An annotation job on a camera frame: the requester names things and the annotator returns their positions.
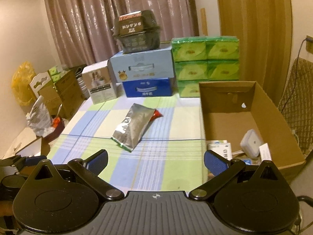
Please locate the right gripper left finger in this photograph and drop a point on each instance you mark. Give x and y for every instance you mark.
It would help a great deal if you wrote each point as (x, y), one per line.
(89, 169)

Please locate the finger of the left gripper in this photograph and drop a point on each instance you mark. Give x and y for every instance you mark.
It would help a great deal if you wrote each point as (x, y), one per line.
(19, 162)

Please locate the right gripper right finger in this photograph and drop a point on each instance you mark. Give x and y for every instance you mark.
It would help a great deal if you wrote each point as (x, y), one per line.
(224, 171)

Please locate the green oral spray box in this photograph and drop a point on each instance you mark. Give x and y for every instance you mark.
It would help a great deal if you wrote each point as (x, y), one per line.
(223, 149)

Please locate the clear plastic floss box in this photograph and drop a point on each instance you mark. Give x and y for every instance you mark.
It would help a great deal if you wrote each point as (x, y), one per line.
(249, 161)

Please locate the white square night light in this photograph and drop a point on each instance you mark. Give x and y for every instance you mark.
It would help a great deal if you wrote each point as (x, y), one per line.
(250, 143)

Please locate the silver foil pouch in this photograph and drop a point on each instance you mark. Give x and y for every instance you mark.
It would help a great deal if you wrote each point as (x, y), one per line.
(129, 132)

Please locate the red candy wrapper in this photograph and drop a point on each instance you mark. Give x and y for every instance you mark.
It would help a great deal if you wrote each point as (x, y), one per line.
(156, 115)

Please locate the white green tablet box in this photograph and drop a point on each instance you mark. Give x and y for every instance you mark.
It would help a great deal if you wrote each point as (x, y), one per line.
(216, 142)

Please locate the white dinosaur medicine box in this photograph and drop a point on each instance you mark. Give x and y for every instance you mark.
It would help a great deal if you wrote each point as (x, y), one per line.
(265, 153)

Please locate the crumpled silver bag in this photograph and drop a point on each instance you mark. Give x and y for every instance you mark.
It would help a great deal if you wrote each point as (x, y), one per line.
(39, 119)

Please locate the brown cardboard box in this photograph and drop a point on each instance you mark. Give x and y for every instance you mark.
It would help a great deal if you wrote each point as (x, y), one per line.
(231, 108)

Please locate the checked tablecloth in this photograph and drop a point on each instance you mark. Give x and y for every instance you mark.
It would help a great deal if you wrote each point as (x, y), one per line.
(168, 155)

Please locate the brown cardboard boxes stack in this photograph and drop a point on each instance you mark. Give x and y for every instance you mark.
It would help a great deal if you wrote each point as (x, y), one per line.
(60, 90)

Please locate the yellow plastic bag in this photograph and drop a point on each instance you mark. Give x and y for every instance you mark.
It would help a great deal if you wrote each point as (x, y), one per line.
(20, 84)

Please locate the white humidifier product box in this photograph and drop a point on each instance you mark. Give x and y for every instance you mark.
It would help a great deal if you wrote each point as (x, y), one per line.
(99, 82)

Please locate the quilted beige chair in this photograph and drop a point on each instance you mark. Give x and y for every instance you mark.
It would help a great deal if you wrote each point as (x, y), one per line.
(296, 104)

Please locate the dark blue milk carton box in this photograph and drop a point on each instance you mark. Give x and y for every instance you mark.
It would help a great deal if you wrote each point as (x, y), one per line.
(161, 87)

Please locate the green tissue pack bundle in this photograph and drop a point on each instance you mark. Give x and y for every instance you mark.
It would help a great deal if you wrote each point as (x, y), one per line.
(202, 59)

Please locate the light blue milk carton box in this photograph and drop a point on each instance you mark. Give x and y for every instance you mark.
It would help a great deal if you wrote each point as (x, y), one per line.
(151, 64)

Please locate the black instant noodle bowls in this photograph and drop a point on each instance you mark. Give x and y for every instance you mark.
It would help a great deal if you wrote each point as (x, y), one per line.
(137, 31)

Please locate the pink curtain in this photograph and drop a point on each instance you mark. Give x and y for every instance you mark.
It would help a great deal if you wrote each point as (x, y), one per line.
(82, 29)

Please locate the wall power socket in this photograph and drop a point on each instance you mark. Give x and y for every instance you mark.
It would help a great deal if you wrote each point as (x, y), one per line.
(309, 44)

